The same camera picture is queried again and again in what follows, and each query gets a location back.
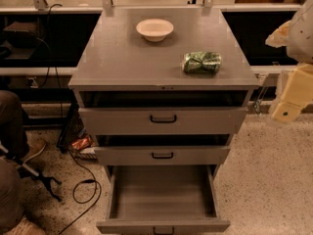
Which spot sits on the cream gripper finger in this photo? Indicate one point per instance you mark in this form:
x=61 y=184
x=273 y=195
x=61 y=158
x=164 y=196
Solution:
x=279 y=37
x=297 y=94

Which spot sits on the crushed green can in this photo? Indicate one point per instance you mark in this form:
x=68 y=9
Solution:
x=201 y=62

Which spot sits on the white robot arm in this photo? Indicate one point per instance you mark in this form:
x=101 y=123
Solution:
x=297 y=36

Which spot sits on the grey drawer cabinet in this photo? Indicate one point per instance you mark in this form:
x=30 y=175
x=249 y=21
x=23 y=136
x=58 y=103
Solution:
x=120 y=69

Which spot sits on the top grey drawer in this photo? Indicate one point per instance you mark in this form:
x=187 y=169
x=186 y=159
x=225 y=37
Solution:
x=181 y=121

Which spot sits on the grey drawer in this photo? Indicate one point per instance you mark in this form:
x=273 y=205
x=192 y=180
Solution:
x=162 y=200
x=181 y=121
x=162 y=155

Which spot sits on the middle grey drawer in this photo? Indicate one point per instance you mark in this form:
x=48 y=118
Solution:
x=162 y=155

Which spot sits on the bottom grey drawer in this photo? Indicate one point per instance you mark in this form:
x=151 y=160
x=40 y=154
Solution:
x=162 y=200

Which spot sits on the orange snack packet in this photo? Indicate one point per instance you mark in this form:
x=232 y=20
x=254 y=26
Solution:
x=82 y=143

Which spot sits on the tan shoe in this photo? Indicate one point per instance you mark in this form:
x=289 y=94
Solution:
x=26 y=227
x=36 y=148

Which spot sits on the person's brown trouser leg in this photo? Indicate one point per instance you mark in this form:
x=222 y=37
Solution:
x=12 y=134

